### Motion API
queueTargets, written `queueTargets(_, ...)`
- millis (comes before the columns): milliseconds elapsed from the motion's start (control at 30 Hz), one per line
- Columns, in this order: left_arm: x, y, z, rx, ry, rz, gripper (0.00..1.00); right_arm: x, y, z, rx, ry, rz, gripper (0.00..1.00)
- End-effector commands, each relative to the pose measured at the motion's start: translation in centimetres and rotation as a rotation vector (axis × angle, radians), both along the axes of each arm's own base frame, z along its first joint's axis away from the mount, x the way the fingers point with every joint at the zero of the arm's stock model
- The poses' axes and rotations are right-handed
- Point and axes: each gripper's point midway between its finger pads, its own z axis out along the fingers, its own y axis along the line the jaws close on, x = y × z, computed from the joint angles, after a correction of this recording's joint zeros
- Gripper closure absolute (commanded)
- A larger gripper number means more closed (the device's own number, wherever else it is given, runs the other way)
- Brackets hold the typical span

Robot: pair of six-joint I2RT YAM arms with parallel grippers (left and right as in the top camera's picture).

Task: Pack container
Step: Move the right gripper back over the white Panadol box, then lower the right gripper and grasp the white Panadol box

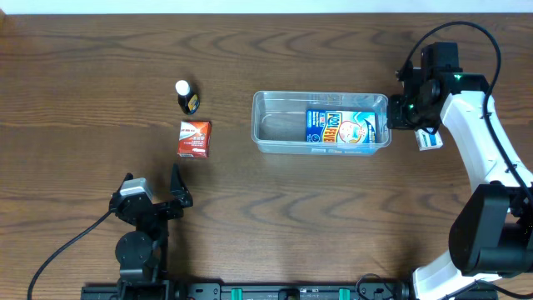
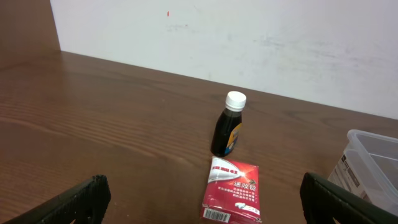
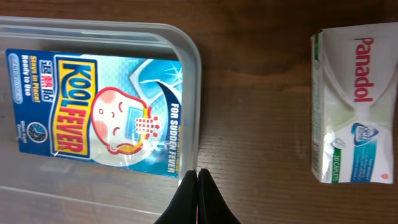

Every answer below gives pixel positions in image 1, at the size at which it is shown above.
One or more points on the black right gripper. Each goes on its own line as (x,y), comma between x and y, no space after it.
(396,112)

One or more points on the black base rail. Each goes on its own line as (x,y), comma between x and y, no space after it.
(215,291)

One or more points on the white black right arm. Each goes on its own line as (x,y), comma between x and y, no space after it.
(492,236)

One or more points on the blue Kool Fever box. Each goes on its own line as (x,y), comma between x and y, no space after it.
(338,126)

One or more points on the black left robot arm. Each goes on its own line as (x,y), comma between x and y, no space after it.
(142,253)

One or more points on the red medicine box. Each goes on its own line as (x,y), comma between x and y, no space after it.
(194,138)

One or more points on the dark bottle white cap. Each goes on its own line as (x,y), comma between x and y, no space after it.
(187,97)

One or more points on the clear plastic container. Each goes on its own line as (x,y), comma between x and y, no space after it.
(279,121)

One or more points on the white Panadol box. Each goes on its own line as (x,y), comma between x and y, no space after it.
(428,141)

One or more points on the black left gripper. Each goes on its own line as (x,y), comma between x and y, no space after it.
(155,207)

